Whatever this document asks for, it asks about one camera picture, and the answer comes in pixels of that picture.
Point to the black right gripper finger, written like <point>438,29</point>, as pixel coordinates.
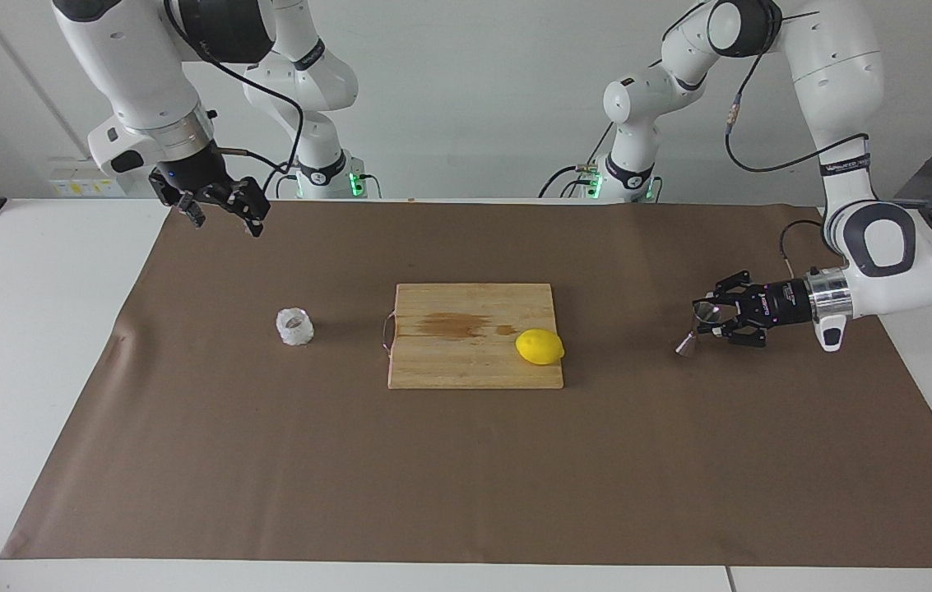
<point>187,207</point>
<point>253,205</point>

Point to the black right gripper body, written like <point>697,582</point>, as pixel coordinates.
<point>194,174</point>

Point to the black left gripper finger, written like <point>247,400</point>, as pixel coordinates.
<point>741,330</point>
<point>735,288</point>

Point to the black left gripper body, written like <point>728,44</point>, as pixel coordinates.
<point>782,302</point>

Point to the steel double jigger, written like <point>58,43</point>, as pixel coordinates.
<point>707,311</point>

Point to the clear textured glass cup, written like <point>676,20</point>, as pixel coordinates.
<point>294,329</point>

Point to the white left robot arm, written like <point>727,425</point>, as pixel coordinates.
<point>885,247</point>

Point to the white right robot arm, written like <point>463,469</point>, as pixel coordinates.
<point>136,74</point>

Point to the yellow lemon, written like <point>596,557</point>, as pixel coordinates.
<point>540,347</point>

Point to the wooden cutting board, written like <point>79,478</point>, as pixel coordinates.
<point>466,362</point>

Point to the brown paper table mat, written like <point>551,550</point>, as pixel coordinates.
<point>466,460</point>

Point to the white wall socket box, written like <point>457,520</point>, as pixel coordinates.
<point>71,185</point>

